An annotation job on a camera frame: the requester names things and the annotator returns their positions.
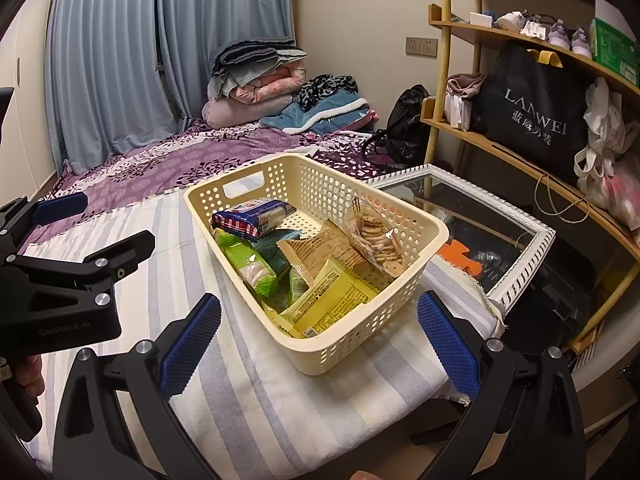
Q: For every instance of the curved wooden shelf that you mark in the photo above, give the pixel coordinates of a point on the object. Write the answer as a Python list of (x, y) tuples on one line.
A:
[(500, 145)]

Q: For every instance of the grey folded blanket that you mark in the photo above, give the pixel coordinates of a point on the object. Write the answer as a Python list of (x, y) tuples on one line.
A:
[(255, 57)]

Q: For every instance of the clear cookie packet yellow edges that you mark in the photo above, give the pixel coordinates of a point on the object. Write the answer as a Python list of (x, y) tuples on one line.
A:
[(375, 245)]

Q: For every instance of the green cardboard box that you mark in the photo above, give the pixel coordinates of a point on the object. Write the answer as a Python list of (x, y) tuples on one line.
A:
[(612, 45)]

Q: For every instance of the small white packet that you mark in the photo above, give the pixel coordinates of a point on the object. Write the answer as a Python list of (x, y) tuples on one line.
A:
[(535, 30)]

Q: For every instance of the cream perforated plastic basket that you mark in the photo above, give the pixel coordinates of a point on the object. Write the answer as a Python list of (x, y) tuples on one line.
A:
[(345, 355)]

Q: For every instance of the purple sneaker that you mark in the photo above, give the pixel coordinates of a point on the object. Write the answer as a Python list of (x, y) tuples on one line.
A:
[(557, 35), (582, 42)]

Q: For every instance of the wall socket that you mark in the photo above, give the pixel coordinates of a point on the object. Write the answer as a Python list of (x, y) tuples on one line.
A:
[(413, 46), (428, 46)]

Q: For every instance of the yellow snack packet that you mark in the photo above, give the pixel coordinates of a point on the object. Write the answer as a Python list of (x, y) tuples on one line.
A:
[(335, 295)]

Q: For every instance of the black shopping bag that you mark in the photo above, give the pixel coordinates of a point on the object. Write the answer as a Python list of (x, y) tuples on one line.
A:
[(535, 110)]

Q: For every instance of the white plastic bags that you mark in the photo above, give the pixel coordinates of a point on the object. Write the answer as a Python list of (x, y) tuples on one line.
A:
[(605, 125)]

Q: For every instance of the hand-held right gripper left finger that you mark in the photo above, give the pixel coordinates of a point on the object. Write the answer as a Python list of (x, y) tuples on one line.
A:
[(190, 345)]

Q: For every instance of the pink floral folded quilt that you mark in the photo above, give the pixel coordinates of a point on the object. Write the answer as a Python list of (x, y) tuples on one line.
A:
[(270, 85)]

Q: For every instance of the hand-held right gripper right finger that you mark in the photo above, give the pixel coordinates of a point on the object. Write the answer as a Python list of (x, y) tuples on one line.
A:
[(447, 347)]

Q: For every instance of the leopard print cloth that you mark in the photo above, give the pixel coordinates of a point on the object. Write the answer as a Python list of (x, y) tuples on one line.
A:
[(325, 87)]

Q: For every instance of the white sneaker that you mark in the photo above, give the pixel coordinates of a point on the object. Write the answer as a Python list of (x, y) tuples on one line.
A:
[(512, 20)]

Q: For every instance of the orange foam mat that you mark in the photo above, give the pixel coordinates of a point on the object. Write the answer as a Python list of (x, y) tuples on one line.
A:
[(457, 255)]

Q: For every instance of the white wardrobe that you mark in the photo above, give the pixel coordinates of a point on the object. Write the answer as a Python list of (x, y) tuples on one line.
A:
[(25, 110)]

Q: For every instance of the person's left hand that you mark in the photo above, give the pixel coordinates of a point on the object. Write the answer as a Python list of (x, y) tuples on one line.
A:
[(27, 377)]

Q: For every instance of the small white box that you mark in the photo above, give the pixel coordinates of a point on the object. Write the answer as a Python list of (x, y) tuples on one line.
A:
[(482, 19)]

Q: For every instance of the black leather bag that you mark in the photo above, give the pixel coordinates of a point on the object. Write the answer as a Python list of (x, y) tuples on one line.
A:
[(405, 125)]

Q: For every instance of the red checkered cracker packet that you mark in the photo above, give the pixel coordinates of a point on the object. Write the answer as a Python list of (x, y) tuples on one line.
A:
[(250, 216)]

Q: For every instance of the pink folded cloth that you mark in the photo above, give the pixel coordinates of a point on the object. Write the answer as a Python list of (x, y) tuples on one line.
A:
[(465, 82)]

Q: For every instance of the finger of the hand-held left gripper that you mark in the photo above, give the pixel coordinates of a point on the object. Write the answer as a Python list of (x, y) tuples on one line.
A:
[(120, 255), (60, 207)]

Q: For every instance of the grey striped cloth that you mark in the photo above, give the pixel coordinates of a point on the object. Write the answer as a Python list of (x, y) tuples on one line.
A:
[(250, 400)]

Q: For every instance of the blue-grey curtain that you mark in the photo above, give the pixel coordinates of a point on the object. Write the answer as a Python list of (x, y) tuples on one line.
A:
[(175, 50)]

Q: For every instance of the blue fleece garment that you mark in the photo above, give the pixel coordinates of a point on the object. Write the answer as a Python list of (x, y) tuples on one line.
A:
[(325, 115)]

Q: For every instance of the green rice cracker packet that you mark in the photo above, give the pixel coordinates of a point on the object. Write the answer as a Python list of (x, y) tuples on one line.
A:
[(245, 265)]

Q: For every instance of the purple floral bedsheet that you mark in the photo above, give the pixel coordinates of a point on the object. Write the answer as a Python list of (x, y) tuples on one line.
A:
[(175, 160)]

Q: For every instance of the light blue snack packet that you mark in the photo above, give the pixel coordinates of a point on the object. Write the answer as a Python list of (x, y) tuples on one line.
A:
[(275, 247)]

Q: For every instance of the white framed mirror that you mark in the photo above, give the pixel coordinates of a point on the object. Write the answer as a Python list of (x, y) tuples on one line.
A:
[(500, 210)]

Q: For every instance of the lilac folded quilt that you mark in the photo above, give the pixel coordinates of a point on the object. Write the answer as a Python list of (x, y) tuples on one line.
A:
[(235, 112)]

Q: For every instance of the brown snack packet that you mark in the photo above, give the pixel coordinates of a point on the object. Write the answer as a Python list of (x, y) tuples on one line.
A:
[(320, 250)]

